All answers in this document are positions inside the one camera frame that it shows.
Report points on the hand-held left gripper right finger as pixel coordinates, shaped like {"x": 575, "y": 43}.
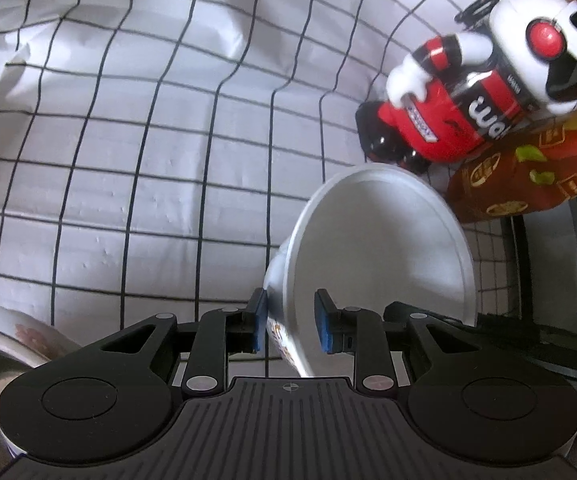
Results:
{"x": 324, "y": 325}

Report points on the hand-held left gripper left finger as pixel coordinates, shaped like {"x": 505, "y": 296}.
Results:
{"x": 258, "y": 322}

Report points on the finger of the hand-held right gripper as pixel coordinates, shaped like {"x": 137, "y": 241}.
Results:
{"x": 448, "y": 325}

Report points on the white bowl with red print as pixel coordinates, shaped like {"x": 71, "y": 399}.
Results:
{"x": 383, "y": 240}

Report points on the white computer case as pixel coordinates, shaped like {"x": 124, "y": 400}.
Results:
{"x": 568, "y": 260}

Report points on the brown red snack bag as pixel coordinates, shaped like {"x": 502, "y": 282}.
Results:
{"x": 518, "y": 180}

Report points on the white black checked tablecloth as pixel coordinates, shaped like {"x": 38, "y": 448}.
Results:
{"x": 118, "y": 160}

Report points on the red white robot toy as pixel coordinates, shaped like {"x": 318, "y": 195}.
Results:
{"x": 468, "y": 100}

